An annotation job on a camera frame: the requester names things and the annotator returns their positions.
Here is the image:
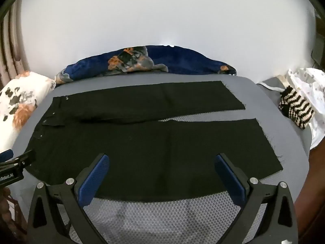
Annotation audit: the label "black cream striped knit cloth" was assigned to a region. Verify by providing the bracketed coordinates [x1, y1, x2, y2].
[278, 86, 315, 130]

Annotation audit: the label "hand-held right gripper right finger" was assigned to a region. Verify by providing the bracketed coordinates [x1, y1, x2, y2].
[214, 153, 298, 244]

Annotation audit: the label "white floral pillow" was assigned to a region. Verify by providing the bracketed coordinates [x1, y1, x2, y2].
[0, 71, 56, 153]

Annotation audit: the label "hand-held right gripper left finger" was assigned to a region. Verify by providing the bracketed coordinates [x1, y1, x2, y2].
[27, 153, 110, 244]

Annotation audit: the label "grey cloth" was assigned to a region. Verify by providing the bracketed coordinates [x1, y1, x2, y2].
[256, 76, 313, 153]

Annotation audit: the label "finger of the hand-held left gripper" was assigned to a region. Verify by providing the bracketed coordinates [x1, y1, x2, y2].
[0, 149, 14, 162]
[0, 150, 36, 174]

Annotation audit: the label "grey mesh mattress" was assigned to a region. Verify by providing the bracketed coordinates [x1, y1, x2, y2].
[11, 71, 311, 244]

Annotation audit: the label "black pants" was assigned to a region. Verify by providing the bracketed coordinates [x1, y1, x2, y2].
[25, 81, 283, 202]

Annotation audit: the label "white speckled cloth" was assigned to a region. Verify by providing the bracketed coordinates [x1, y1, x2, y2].
[288, 67, 325, 150]

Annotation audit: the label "dark brown wooden board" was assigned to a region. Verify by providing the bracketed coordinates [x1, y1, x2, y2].
[293, 135, 325, 244]

